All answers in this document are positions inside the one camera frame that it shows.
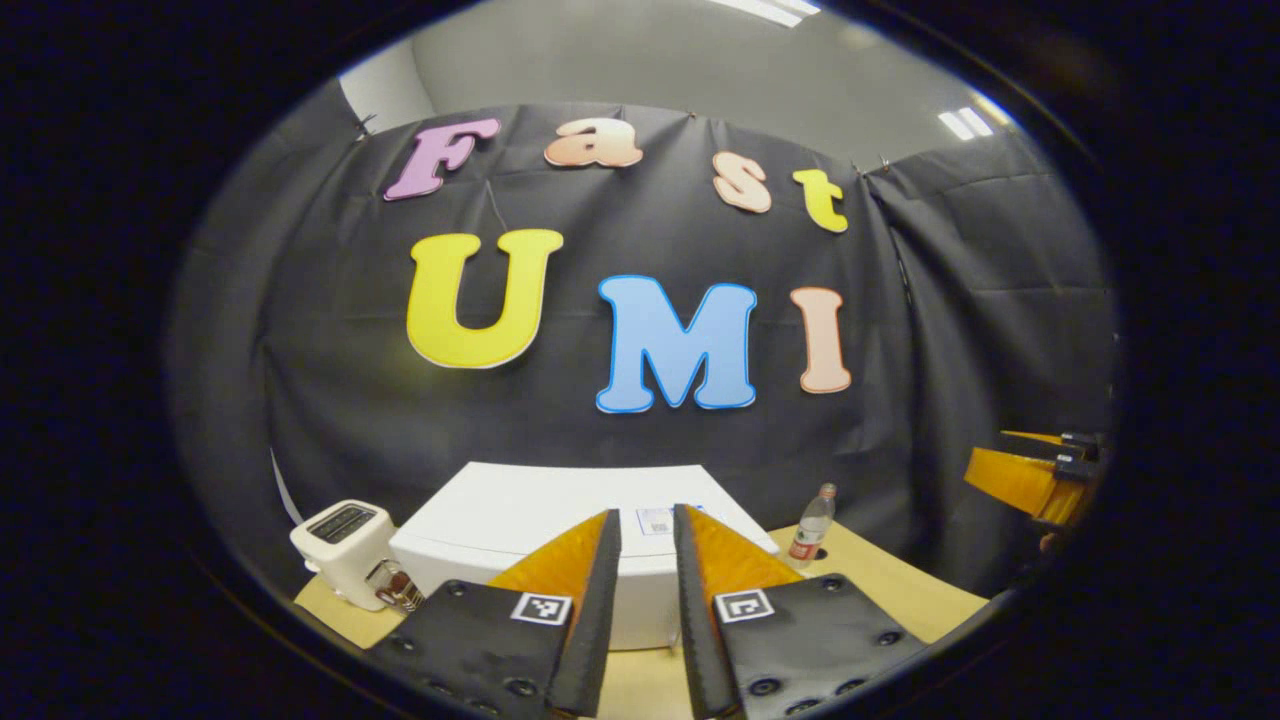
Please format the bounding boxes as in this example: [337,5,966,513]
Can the white power cable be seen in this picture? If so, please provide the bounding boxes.
[270,448,303,528]

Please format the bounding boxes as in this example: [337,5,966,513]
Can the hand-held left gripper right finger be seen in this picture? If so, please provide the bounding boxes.
[672,503,926,720]

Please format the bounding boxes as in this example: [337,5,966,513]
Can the clear plastic bottle red label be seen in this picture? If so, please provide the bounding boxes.
[787,483,838,571]

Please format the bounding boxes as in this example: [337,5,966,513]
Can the white microwave oven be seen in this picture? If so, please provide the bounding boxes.
[388,462,781,651]

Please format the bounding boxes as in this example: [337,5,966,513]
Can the ceiling light panel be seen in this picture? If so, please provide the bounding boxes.
[938,105,996,141]
[710,0,823,28]

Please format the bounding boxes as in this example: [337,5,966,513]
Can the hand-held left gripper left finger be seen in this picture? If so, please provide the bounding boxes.
[365,508,623,719]

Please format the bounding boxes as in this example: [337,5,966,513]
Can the white toaster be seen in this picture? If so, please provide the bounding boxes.
[290,500,426,614]

